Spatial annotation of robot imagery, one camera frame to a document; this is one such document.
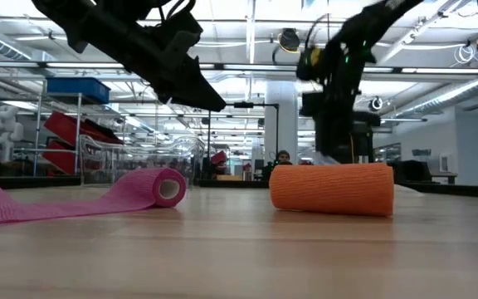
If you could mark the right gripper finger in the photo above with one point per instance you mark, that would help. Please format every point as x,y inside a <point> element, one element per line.
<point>334,133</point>

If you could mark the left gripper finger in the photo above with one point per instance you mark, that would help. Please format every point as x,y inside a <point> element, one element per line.
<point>197,93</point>

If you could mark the orange elastic bandage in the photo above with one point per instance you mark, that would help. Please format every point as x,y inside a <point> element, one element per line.
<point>330,189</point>

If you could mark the clear plastic container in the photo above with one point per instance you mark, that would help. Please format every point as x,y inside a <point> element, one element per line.
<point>98,162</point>

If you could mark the pink elastic bandage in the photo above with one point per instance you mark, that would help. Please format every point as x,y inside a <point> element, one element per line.
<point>56,203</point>

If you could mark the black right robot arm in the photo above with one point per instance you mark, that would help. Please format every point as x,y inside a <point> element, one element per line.
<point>372,21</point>

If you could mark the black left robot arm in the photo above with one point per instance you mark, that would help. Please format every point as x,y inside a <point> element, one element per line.
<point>98,25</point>

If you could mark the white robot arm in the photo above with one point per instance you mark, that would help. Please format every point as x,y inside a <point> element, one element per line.
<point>4,128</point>

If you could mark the black monitor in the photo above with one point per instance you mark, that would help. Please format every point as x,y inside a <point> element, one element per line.
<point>365,141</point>

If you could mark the white pillar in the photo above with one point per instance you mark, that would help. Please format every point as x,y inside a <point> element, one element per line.
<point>284,124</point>

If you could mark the person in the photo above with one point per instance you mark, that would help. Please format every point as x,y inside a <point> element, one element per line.
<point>282,157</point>

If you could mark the small red crate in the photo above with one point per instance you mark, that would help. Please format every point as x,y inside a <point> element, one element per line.
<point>219,158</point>

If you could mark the long ceiling light bar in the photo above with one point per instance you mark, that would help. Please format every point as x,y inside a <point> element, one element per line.
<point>89,65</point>

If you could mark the black office chair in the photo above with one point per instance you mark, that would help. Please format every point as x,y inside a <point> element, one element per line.
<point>413,172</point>

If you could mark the blue storage bin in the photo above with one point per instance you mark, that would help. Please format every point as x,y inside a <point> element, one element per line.
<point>77,89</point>

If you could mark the metal shelf rack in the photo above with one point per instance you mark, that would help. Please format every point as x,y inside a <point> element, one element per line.
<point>79,101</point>

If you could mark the wooden desk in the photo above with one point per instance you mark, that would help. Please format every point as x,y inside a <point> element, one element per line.
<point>444,176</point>

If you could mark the large red storage bin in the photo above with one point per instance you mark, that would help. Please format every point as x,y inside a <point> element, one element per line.
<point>64,126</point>

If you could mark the small red storage bin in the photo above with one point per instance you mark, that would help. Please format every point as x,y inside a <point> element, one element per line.
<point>58,160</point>

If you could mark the black gantry frame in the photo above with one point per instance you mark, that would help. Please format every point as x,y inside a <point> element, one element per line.
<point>243,105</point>

